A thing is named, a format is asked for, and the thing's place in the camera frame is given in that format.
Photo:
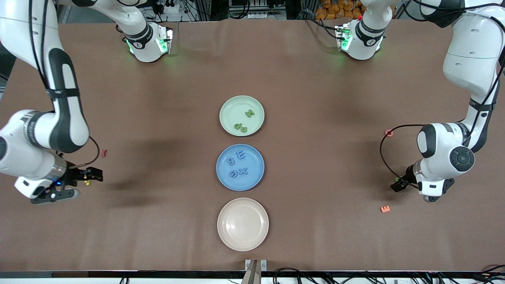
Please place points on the white power strip with plugs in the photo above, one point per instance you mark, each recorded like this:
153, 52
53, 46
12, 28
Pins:
169, 8

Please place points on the orange bagged items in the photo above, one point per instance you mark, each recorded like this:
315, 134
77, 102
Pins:
339, 10

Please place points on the blue foam letter E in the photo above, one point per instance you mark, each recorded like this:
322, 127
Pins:
240, 155

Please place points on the blue foam letter G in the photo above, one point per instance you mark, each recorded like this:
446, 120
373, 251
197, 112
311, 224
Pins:
232, 173

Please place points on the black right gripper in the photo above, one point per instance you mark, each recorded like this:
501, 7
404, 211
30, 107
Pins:
73, 176

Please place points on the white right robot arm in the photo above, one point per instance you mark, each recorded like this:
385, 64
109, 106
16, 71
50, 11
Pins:
23, 157

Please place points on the blue plate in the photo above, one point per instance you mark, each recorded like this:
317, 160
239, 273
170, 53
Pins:
252, 181

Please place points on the orange foam letter E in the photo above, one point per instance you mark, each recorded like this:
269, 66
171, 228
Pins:
385, 209

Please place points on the metal table edge bracket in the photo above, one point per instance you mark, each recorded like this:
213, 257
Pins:
255, 268

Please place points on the light green plate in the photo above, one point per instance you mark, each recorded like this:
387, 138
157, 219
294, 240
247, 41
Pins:
236, 110

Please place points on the pink foam letter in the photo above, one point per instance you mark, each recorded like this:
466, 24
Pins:
388, 133

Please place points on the green foam letter N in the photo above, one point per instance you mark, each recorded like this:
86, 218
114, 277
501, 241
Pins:
249, 113

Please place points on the beige plate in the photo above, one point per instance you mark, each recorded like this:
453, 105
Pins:
243, 224

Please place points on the blue foam letter X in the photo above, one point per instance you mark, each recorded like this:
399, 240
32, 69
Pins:
243, 170

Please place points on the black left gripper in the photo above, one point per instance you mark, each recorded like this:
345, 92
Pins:
408, 174

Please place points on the blue foam number six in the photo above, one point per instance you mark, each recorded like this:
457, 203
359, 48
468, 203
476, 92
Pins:
230, 161

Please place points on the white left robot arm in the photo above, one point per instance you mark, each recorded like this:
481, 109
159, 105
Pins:
469, 59

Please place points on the long white power strip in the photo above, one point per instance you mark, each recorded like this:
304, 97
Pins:
266, 15

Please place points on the green foam number nine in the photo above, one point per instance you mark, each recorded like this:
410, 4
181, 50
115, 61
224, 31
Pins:
237, 126

